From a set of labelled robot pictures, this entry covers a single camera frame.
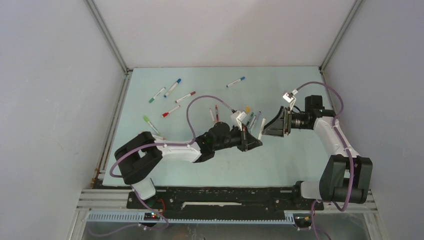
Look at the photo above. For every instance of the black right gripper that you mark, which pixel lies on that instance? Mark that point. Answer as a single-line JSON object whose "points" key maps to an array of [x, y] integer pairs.
{"points": [[282, 120]]}

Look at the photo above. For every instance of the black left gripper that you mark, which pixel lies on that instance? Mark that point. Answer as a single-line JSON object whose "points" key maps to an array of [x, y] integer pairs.
{"points": [[248, 142]]}

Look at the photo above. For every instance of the white marker dark blue cap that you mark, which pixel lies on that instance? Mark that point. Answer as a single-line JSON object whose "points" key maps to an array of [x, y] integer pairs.
{"points": [[253, 120]]}

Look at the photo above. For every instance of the red gel pen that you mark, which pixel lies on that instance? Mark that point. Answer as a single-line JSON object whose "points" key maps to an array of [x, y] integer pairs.
{"points": [[216, 113]]}

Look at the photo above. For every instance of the green gel pen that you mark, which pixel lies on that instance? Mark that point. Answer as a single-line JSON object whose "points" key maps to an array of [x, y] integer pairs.
{"points": [[251, 116]]}

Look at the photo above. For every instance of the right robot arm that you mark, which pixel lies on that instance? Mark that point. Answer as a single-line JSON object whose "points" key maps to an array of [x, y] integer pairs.
{"points": [[347, 175]]}

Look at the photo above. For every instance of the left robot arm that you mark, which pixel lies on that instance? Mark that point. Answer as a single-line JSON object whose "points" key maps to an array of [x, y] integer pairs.
{"points": [[139, 156]]}

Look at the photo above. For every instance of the dark red cap marker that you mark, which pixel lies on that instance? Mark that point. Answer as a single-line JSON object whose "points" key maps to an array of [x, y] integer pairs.
{"points": [[185, 97]]}

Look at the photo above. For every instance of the red cap white marker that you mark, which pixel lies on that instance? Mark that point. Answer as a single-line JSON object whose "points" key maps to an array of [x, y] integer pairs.
{"points": [[170, 111]]}

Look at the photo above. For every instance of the orange cap marker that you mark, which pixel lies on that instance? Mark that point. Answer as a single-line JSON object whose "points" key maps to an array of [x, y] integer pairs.
{"points": [[154, 135]]}

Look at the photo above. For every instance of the green cap white marker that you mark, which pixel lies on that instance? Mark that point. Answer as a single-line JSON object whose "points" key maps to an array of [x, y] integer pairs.
{"points": [[156, 95]]}

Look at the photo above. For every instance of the light green cap marker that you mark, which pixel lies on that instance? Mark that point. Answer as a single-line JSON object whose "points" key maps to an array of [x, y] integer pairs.
{"points": [[147, 120]]}

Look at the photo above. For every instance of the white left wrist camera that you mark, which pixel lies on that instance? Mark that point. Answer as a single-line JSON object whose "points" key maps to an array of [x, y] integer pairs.
{"points": [[237, 118]]}

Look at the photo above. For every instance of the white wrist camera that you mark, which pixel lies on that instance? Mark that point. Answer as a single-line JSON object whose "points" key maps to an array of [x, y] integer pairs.
{"points": [[237, 118], [290, 98]]}

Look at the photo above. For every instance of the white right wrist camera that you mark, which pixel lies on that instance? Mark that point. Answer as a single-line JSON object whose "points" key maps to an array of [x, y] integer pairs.
{"points": [[290, 98]]}

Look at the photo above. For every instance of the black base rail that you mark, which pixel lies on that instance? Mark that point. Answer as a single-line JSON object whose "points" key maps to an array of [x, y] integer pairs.
{"points": [[229, 203]]}

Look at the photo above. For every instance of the grey cable duct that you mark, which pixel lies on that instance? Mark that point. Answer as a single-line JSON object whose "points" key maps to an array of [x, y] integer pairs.
{"points": [[151, 218]]}

